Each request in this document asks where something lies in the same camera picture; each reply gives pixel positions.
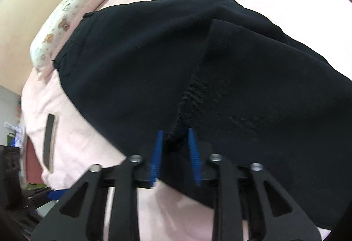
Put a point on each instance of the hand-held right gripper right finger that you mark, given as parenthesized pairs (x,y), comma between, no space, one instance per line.
(195,158)

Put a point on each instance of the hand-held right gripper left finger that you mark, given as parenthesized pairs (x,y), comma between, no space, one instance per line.
(156,158)

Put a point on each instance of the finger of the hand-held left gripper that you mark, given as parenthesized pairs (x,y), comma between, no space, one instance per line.
(57,194)

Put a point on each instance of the black pants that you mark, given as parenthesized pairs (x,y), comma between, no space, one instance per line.
(165,64)

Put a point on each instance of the black cabinet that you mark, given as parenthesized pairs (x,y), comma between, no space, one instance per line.
(11,175)

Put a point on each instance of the beige pink headboard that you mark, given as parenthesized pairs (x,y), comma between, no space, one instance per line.
(22,23)

